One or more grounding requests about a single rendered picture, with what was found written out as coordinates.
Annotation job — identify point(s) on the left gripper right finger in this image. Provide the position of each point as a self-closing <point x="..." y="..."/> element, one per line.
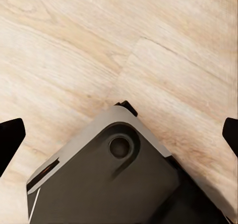
<point x="230" y="133"/>

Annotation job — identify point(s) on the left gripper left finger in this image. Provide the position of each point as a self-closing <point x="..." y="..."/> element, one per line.
<point x="12" y="133"/>

